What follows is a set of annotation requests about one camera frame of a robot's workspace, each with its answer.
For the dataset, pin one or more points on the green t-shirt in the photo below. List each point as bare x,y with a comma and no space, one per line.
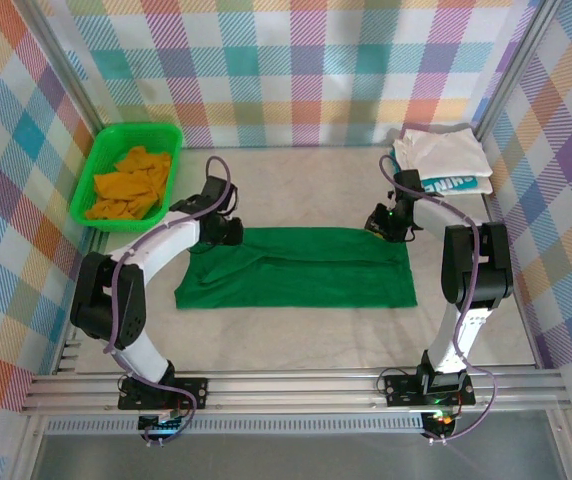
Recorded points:
291,280

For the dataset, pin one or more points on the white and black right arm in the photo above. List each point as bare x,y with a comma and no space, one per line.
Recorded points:
491,265

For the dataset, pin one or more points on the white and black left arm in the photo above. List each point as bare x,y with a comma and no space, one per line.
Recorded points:
106,300

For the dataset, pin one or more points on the teal folded t-shirt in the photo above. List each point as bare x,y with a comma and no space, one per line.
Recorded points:
394,165

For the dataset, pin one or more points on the white t-shirt with teal print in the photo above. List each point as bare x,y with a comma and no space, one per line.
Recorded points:
451,186

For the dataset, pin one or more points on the white folded t-shirt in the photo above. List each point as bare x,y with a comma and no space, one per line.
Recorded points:
446,155

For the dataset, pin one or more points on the mustard yellow t-shirt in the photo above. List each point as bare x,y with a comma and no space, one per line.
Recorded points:
126,185

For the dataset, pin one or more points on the green plastic basket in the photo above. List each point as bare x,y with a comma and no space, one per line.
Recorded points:
116,132

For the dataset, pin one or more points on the left controller circuit board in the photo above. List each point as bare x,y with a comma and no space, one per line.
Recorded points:
163,425

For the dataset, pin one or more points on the controller circuit board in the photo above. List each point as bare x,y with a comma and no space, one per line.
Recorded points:
441,422
163,425

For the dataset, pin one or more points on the right controller circuit board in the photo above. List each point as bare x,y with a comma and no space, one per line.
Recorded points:
441,422

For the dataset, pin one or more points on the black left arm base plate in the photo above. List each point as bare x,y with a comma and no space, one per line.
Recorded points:
196,392

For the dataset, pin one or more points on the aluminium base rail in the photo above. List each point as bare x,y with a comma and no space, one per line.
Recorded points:
291,392

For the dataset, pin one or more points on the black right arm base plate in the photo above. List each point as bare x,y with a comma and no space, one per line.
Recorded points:
401,390

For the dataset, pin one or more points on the aluminium frame post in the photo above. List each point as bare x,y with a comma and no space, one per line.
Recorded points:
516,65
63,62

